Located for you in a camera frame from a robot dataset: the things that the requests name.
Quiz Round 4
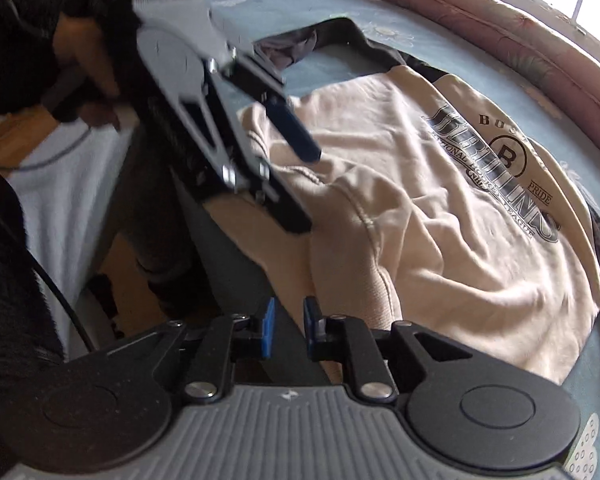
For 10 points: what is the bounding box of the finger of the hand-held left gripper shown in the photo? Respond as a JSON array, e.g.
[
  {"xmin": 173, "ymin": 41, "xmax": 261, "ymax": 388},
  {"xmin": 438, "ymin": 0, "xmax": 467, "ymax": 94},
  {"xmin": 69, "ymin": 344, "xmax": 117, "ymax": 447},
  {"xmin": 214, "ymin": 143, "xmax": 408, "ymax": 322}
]
[
  {"xmin": 264, "ymin": 97, "xmax": 323, "ymax": 164},
  {"xmin": 221, "ymin": 160, "xmax": 314, "ymax": 234}
]

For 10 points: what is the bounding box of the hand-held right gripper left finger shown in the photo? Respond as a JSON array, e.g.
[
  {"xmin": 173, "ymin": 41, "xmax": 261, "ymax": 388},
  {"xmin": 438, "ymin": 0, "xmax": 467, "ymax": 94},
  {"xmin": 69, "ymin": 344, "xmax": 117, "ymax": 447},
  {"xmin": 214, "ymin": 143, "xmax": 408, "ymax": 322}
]
[{"xmin": 152, "ymin": 297, "xmax": 275, "ymax": 405}]

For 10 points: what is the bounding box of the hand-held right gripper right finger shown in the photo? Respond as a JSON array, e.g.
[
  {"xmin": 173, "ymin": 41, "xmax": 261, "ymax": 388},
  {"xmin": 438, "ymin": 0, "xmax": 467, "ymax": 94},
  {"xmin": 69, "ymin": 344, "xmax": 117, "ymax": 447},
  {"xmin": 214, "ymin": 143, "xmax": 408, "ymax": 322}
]
[{"xmin": 302, "ymin": 296, "xmax": 473, "ymax": 403}]

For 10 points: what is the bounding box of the beige and brown sweatshirt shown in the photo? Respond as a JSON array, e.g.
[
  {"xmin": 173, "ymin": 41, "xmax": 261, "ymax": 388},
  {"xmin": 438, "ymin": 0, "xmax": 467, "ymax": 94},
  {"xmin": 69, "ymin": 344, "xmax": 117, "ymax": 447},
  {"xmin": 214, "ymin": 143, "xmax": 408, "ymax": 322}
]
[{"xmin": 205, "ymin": 17, "xmax": 600, "ymax": 386}]

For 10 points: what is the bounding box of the person's left hand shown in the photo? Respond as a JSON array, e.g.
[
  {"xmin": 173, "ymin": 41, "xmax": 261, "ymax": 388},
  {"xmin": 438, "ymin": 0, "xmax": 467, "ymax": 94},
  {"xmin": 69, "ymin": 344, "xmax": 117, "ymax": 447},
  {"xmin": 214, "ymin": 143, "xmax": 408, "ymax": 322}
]
[{"xmin": 55, "ymin": 15, "xmax": 127, "ymax": 129}]

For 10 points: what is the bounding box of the bed with teal printed sheet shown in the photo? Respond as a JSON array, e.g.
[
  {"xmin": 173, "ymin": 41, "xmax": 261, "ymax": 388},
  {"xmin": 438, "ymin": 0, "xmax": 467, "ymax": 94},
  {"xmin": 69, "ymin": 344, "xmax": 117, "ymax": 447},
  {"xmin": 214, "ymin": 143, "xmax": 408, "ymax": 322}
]
[{"xmin": 200, "ymin": 0, "xmax": 600, "ymax": 480}]

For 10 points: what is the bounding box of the folded pink floral quilt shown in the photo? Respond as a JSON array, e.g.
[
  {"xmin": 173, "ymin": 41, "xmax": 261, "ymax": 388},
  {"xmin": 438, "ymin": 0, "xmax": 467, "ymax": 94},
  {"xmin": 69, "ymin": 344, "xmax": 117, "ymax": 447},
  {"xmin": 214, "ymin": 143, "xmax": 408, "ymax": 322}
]
[{"xmin": 327, "ymin": 0, "xmax": 600, "ymax": 146}]

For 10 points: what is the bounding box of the person's torso in black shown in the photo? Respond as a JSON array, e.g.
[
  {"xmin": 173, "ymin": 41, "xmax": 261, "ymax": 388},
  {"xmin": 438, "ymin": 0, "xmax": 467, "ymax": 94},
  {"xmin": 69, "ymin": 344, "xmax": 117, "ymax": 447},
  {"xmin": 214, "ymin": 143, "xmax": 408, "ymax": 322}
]
[{"xmin": 0, "ymin": 160, "xmax": 66, "ymax": 461}]

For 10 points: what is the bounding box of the black cable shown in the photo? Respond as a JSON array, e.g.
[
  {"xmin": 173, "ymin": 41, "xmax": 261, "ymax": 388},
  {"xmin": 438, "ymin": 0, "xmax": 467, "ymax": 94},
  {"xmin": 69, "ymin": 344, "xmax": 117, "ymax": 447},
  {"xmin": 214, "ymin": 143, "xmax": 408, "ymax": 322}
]
[{"xmin": 0, "ymin": 192, "xmax": 97, "ymax": 356}]

